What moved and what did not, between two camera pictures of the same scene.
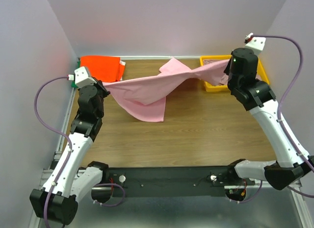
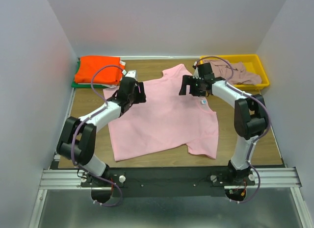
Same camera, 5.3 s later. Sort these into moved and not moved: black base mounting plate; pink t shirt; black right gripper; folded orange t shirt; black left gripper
Moved: black right gripper; black left gripper; pink t shirt
Not moved: black base mounting plate; folded orange t shirt
